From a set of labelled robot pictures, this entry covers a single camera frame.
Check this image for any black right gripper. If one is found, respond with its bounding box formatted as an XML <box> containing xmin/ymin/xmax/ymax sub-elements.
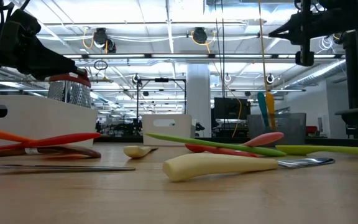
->
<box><xmin>269</xmin><ymin>0</ymin><xmax>341</xmax><ymax>67</ymax></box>

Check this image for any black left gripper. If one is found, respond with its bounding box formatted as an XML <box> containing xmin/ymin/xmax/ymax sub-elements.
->
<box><xmin>0</xmin><ymin>0</ymin><xmax>88</xmax><ymax>80</ymax></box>

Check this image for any red silicone spatula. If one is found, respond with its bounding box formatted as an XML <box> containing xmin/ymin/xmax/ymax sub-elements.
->
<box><xmin>0</xmin><ymin>132</ymin><xmax>101</xmax><ymax>153</ymax></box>

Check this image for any blue silicone spatula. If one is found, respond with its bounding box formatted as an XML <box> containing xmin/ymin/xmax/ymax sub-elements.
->
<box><xmin>257</xmin><ymin>91</ymin><xmax>270</xmax><ymax>129</ymax></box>

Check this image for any yellow silicone spatula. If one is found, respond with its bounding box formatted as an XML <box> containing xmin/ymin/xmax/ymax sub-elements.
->
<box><xmin>265</xmin><ymin>92</ymin><xmax>276</xmax><ymax>130</ymax></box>

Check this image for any brown wooden spoon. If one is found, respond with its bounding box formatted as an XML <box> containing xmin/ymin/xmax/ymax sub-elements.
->
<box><xmin>0</xmin><ymin>145</ymin><xmax>102</xmax><ymax>160</ymax></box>

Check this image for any pink silicone spatula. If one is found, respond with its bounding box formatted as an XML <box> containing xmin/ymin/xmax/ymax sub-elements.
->
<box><xmin>242</xmin><ymin>131</ymin><xmax>285</xmax><ymax>147</ymax></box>

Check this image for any green silicone spatula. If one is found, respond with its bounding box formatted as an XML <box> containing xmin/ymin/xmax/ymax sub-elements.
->
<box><xmin>144</xmin><ymin>133</ymin><xmax>287</xmax><ymax>157</ymax></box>

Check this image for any red-trimmed metal box grater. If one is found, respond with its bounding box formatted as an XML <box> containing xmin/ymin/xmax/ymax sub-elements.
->
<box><xmin>47</xmin><ymin>73</ymin><xmax>92</xmax><ymax>109</ymax></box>

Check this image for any white plastic bin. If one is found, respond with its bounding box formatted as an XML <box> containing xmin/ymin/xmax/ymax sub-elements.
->
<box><xmin>141</xmin><ymin>114</ymin><xmax>193</xmax><ymax>147</ymax></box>
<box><xmin>0</xmin><ymin>95</ymin><xmax>98</xmax><ymax>149</ymax></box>

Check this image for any dark grey desk cart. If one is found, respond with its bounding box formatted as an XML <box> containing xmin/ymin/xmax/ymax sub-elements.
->
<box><xmin>335</xmin><ymin>30</ymin><xmax>358</xmax><ymax>140</ymax></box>

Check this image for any grey translucent plastic bin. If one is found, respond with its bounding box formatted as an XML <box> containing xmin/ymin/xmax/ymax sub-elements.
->
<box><xmin>246</xmin><ymin>112</ymin><xmax>307</xmax><ymax>146</ymax></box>

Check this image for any black display screen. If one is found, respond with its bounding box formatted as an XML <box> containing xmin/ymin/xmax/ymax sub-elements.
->
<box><xmin>213</xmin><ymin>97</ymin><xmax>252</xmax><ymax>121</ymax></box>

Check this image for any white building column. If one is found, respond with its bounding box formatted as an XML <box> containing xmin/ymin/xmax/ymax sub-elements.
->
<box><xmin>186</xmin><ymin>63</ymin><xmax>213</xmax><ymax>138</ymax></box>

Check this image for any yellow hanging cable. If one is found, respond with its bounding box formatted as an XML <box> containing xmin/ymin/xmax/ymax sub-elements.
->
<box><xmin>257</xmin><ymin>0</ymin><xmax>270</xmax><ymax>96</ymax></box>

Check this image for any black hanging cable loop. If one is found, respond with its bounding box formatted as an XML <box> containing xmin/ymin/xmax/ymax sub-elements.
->
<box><xmin>93</xmin><ymin>59</ymin><xmax>109</xmax><ymax>72</ymax></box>

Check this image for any black ceiling cable reel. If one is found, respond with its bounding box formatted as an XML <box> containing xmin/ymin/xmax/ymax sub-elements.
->
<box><xmin>192</xmin><ymin>27</ymin><xmax>209</xmax><ymax>45</ymax></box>
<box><xmin>92</xmin><ymin>27</ymin><xmax>117</xmax><ymax>54</ymax></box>

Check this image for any black metal stand frame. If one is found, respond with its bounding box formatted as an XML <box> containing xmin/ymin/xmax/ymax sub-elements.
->
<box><xmin>136</xmin><ymin>77</ymin><xmax>188</xmax><ymax>125</ymax></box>

